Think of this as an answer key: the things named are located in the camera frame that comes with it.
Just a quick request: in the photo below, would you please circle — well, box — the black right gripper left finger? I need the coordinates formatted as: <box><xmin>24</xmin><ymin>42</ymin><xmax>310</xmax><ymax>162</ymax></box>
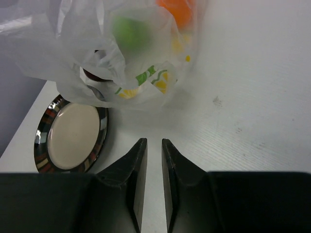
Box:
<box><xmin>0</xmin><ymin>138</ymin><xmax>147</xmax><ymax>233</ymax></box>

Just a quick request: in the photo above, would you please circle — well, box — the translucent printed plastic bag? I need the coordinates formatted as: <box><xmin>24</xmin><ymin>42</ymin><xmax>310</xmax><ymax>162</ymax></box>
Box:
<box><xmin>0</xmin><ymin>0</ymin><xmax>207</xmax><ymax>110</ymax></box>

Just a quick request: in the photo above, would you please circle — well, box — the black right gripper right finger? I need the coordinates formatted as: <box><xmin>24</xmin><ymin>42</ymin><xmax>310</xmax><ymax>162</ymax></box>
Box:
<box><xmin>162</xmin><ymin>139</ymin><xmax>311</xmax><ymax>233</ymax></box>

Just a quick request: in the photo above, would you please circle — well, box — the orange fake fruit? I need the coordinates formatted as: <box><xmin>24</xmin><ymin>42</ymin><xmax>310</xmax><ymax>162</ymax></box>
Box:
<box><xmin>156</xmin><ymin>0</ymin><xmax>195</xmax><ymax>28</ymax></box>

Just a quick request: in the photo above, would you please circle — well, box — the green fake watermelon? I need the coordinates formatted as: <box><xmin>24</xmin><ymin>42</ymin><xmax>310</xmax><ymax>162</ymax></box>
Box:
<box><xmin>112</xmin><ymin>17</ymin><xmax>152</xmax><ymax>53</ymax></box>

